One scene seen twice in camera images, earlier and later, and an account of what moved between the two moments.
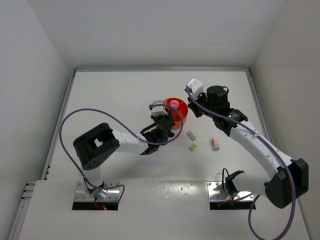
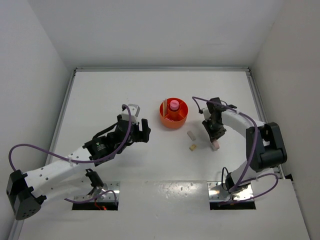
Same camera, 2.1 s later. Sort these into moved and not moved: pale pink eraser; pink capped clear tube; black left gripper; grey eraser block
Moved: black left gripper
Not moved: pale pink eraser; grey eraser block; pink capped clear tube
